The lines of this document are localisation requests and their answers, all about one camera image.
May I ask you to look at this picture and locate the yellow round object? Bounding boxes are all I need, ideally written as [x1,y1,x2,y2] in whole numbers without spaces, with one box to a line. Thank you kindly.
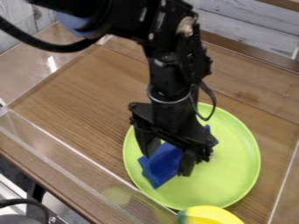
[176,206,246,224]

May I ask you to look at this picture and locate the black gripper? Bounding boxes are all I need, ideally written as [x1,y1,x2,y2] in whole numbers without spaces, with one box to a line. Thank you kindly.
[128,100,219,177]

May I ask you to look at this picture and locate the black metal stand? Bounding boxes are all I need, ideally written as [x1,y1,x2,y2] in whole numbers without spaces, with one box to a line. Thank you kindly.
[0,180,70,224]

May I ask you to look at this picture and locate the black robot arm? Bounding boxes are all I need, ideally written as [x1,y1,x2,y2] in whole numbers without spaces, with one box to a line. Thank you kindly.
[24,0,218,177]

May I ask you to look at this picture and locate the clear acrylic enclosure wall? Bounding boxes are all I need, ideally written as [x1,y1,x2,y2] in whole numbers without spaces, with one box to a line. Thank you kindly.
[0,32,299,224]

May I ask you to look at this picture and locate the blue block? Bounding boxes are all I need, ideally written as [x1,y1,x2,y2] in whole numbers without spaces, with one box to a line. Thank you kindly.
[136,124,214,190]

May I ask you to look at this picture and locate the black cable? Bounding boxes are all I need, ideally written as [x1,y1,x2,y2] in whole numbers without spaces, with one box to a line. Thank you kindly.
[0,16,110,54]

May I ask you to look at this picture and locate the green plate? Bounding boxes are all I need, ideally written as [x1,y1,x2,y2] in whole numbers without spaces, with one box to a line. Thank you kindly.
[123,103,261,210]

